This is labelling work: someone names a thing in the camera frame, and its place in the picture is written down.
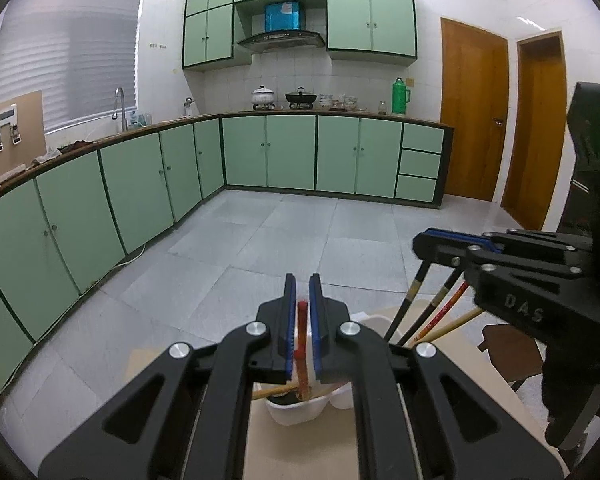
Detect black chopstick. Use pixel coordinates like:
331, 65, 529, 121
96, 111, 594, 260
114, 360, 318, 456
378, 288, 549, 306
385, 260, 431, 341
398, 269, 463, 346

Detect red orange patterned chopstick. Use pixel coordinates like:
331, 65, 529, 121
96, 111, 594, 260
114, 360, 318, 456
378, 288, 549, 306
294, 300, 311, 402

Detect green lower kitchen cabinets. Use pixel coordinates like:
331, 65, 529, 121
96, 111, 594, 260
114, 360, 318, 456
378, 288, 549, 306
0, 112, 453, 394

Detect white cooking pot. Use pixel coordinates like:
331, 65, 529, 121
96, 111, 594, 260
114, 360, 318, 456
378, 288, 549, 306
251, 84, 275, 110

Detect plain bamboo chopstick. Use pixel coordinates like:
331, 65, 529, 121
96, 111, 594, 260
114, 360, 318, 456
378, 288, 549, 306
251, 382, 299, 401

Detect black shelf unit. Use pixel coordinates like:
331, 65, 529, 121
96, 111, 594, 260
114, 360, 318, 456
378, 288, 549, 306
558, 81, 600, 236

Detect black range hood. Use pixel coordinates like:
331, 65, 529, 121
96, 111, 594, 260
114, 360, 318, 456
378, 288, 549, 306
234, 0, 326, 54

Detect grey window blind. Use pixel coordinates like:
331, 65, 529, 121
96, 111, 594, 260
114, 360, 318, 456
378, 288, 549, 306
0, 0, 142, 130

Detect plain light wooden chopstick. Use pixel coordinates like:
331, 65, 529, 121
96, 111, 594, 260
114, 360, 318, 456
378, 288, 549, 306
422, 308, 483, 342

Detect black wok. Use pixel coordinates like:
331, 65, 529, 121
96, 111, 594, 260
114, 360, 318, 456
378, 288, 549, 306
285, 87, 317, 110

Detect brown wooden door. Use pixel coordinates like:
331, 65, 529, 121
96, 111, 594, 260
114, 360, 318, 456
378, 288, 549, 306
502, 32, 567, 231
440, 18, 509, 200

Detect chrome sink faucet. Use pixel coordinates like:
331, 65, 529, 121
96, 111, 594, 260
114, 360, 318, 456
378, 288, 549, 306
111, 87, 128, 132

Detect brown cardboard board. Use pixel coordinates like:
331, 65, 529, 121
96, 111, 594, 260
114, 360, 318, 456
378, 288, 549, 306
0, 91, 46, 177

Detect green thermos flask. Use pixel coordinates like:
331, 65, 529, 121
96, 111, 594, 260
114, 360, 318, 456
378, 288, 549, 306
391, 77, 411, 115

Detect green upper wall cabinets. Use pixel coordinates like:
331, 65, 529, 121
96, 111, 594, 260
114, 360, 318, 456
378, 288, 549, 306
182, 0, 418, 70

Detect brown wooden stool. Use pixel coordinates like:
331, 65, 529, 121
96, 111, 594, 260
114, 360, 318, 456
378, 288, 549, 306
478, 324, 543, 391

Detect white plastic utensil holder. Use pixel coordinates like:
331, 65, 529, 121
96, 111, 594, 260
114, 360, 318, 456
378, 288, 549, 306
264, 312, 391, 427

